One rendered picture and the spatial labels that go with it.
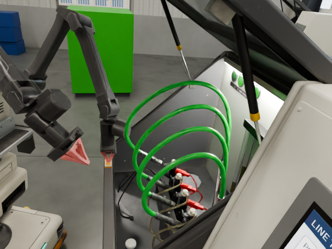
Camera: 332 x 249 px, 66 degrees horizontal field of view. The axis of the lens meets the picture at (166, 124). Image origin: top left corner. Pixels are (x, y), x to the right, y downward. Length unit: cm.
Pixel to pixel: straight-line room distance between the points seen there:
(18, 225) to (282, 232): 171
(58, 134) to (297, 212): 58
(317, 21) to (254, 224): 325
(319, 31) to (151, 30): 465
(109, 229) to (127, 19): 345
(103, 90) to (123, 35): 307
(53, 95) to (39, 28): 706
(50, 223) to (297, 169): 166
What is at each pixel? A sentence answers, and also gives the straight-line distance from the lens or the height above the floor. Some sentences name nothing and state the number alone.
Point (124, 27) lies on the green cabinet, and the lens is 408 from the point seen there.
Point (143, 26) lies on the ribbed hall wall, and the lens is 729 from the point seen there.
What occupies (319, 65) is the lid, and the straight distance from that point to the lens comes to 52.
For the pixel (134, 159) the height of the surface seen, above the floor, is 119.
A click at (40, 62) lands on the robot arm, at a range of 129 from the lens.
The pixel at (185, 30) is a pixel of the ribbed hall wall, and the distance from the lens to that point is 739.
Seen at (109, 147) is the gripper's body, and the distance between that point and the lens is 111.
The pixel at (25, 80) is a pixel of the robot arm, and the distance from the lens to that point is 80.
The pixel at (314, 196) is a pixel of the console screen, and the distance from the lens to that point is 45.
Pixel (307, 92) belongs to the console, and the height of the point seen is 154.
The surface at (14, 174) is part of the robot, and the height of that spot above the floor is 80.
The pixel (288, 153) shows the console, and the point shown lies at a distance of 49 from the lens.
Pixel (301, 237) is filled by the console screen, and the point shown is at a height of 136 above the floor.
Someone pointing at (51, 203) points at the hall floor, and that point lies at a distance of 246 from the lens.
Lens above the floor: 168
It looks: 28 degrees down
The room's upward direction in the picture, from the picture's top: 5 degrees clockwise
